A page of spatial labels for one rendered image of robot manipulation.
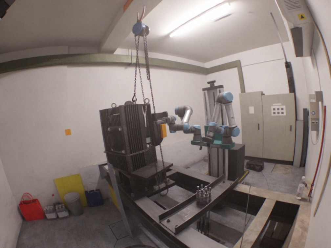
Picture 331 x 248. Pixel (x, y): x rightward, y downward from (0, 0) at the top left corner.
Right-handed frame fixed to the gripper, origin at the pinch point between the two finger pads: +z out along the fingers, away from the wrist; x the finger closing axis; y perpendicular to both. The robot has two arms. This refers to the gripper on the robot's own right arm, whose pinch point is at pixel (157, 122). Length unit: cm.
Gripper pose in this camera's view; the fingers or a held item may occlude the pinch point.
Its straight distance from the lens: 138.3
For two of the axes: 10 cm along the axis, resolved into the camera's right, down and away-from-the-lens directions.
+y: 1.5, 9.8, 1.0
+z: -5.6, 1.7, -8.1
